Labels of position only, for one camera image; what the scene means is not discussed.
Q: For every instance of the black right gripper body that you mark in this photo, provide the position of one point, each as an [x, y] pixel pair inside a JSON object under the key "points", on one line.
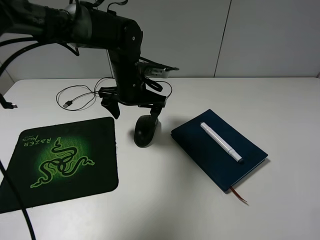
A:
{"points": [[133, 88]]}

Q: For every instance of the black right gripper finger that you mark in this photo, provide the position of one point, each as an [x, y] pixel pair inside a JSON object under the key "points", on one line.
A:
{"points": [[111, 105], [154, 116]]}

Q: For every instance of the black wired computer mouse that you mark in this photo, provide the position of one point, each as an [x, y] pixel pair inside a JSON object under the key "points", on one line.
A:
{"points": [[144, 130]]}

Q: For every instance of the white marker pen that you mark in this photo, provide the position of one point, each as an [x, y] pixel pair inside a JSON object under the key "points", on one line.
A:
{"points": [[221, 142]]}

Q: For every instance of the black green Razer mouse pad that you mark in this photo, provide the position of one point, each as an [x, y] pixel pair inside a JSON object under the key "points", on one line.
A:
{"points": [[63, 162]]}

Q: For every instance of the dark blue hardcover notebook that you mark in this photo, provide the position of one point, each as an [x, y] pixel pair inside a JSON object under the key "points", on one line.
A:
{"points": [[220, 167]]}

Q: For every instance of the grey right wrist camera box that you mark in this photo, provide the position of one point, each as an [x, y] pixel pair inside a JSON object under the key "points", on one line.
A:
{"points": [[155, 70]]}

